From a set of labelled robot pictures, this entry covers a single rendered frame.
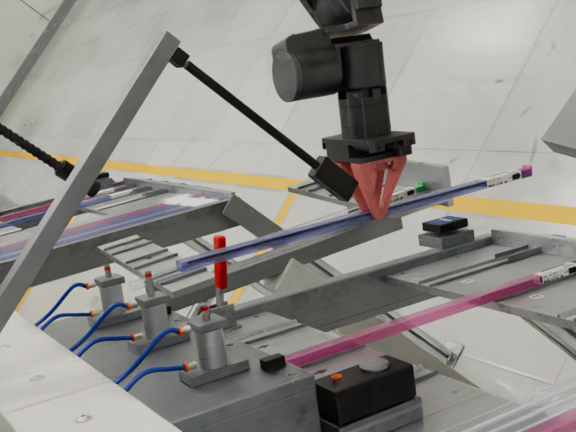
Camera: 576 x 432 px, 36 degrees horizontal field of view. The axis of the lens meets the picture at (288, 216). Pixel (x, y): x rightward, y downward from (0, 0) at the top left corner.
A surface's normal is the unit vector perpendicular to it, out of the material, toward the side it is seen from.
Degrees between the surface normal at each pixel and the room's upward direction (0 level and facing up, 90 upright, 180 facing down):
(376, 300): 90
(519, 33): 0
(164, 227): 90
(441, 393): 47
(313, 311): 90
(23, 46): 90
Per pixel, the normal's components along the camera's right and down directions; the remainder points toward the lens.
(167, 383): -0.13, -0.98
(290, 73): -0.87, 0.21
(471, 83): -0.71, -0.51
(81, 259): 0.51, 0.09
